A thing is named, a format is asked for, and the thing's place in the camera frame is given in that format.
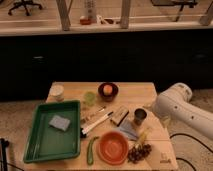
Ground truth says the dark metal cup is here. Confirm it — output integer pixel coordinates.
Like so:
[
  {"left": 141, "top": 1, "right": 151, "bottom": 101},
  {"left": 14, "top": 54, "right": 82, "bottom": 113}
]
[{"left": 134, "top": 108, "right": 147, "bottom": 126}]

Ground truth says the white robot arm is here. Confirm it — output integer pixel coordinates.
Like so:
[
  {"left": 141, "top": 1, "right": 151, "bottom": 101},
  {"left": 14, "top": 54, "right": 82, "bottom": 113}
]
[{"left": 152, "top": 83, "right": 213, "bottom": 140}]

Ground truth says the orange fruit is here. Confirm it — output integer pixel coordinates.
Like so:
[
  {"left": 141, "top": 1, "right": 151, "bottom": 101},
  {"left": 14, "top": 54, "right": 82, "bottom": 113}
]
[{"left": 103, "top": 85, "right": 113, "bottom": 95}]

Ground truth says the dark brown bowl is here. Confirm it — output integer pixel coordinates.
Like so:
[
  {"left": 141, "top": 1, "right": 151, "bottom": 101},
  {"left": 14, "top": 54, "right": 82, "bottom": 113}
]
[{"left": 98, "top": 82, "right": 119, "bottom": 102}]

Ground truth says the green translucent cup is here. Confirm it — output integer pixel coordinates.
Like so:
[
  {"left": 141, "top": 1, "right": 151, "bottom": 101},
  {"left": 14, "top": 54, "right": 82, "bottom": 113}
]
[{"left": 84, "top": 91, "right": 96, "bottom": 106}]

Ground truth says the clear thin pen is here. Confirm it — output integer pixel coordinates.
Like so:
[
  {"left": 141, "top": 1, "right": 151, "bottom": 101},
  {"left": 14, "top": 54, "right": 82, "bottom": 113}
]
[{"left": 80, "top": 106, "right": 106, "bottom": 123}]

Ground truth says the wooden block brush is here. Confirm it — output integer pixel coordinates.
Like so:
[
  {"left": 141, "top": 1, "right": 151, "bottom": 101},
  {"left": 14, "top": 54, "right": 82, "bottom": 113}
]
[{"left": 110, "top": 107, "right": 129, "bottom": 126}]

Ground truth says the blue grey cloth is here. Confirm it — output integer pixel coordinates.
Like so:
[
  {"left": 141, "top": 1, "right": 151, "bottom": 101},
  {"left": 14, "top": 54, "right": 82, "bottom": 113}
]
[{"left": 118, "top": 120, "right": 139, "bottom": 141}]

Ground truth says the white paper cup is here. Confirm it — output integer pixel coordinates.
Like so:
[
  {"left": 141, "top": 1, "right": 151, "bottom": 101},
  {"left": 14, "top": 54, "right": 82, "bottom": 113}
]
[{"left": 50, "top": 85, "right": 64, "bottom": 101}]

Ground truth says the blue sponge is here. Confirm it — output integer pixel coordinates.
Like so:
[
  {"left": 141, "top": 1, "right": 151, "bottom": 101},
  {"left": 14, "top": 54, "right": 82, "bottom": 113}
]
[{"left": 49, "top": 115, "right": 70, "bottom": 131}]

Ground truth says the orange plastic bowl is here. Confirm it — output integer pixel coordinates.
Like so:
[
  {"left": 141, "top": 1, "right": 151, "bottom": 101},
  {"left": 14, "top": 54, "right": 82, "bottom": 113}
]
[{"left": 96, "top": 131, "right": 129, "bottom": 165}]

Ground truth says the green chili pepper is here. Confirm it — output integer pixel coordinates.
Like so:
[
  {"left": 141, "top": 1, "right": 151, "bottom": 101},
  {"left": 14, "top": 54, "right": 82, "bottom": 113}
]
[{"left": 87, "top": 136, "right": 99, "bottom": 165}]

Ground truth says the red small dish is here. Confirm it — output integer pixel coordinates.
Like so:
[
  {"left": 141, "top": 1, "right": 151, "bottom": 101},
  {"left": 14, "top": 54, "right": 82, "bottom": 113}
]
[{"left": 80, "top": 18, "right": 92, "bottom": 25}]

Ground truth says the green plastic tray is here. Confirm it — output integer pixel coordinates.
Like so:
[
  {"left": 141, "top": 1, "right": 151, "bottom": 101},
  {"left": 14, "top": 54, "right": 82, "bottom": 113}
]
[{"left": 23, "top": 100, "right": 81, "bottom": 163}]

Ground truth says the dark grape bunch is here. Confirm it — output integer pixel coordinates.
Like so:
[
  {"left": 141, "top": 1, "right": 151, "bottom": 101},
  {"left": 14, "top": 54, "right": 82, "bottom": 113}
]
[{"left": 127, "top": 144, "right": 152, "bottom": 164}]

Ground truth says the black office chair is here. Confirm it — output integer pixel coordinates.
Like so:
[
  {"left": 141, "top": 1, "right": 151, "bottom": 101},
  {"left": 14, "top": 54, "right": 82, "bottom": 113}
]
[{"left": 8, "top": 0, "right": 43, "bottom": 16}]

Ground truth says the black stand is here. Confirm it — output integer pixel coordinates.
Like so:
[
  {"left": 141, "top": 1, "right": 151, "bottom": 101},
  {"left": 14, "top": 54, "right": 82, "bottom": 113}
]
[{"left": 0, "top": 138, "right": 9, "bottom": 171}]

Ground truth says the black cable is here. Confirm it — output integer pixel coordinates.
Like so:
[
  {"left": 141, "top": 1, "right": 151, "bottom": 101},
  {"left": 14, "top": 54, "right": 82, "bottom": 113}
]
[{"left": 169, "top": 132, "right": 213, "bottom": 171}]

